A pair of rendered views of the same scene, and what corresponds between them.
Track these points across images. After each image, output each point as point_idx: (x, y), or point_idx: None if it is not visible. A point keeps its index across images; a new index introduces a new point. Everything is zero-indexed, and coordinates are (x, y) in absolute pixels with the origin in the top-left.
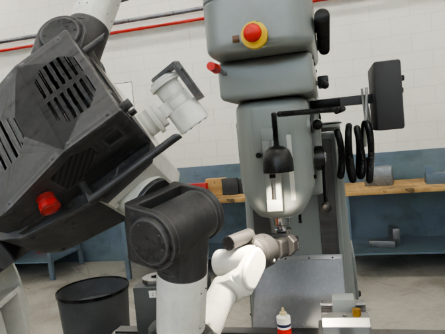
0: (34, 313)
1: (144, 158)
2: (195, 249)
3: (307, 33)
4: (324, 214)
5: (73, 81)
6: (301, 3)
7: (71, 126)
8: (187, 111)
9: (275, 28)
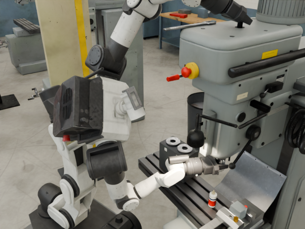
0: (196, 90)
1: (91, 138)
2: (108, 176)
3: (221, 80)
4: (284, 149)
5: (69, 102)
6: (219, 61)
7: (64, 122)
8: (130, 113)
9: (203, 71)
